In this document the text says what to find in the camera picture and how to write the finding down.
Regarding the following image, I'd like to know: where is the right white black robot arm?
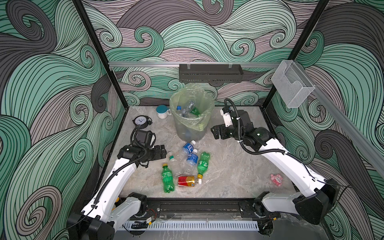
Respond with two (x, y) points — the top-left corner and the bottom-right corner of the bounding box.
(211, 98), (341, 225)

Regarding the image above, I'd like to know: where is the Pocari Sweat bottle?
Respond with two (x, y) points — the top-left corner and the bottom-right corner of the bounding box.
(185, 149), (198, 175)

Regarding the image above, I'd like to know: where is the green Sprite bottle yellow cap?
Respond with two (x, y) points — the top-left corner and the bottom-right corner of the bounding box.
(162, 164), (175, 193)

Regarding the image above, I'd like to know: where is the pink plush toy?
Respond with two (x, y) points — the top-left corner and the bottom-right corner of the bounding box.
(270, 174), (283, 187)

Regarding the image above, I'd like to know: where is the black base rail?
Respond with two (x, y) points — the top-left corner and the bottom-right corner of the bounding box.
(131, 197), (319, 220)

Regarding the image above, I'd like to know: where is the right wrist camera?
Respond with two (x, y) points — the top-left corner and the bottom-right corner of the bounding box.
(220, 108), (233, 128)

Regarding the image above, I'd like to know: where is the clear bottle green band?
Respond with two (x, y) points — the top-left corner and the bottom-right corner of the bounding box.
(167, 151), (183, 177)

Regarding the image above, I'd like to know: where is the clear acrylic wall holder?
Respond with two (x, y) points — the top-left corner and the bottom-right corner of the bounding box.
(272, 60), (315, 109)

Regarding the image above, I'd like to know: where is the blue label bottle white cap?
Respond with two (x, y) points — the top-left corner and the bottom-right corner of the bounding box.
(176, 140), (196, 160)

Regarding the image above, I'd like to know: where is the mesh bin with green bag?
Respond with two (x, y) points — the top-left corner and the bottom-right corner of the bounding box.
(170, 84), (216, 142)

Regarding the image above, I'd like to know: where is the teal lid white jar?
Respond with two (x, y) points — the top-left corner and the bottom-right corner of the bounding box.
(156, 105), (172, 120)

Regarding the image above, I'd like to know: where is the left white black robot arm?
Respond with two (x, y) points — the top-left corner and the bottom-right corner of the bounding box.
(67, 128), (167, 240)

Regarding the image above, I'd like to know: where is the clear bottle white cap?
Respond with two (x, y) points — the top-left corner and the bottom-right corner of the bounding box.
(183, 101), (195, 118)

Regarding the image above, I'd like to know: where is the red yellow label bottle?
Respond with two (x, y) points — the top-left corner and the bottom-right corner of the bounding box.
(178, 176), (203, 187)

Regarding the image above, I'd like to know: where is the black wall shelf tray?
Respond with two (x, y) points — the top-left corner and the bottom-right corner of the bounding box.
(179, 64), (244, 86)

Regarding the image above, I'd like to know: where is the white slotted cable duct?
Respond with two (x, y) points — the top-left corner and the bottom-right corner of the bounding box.
(138, 220), (259, 232)

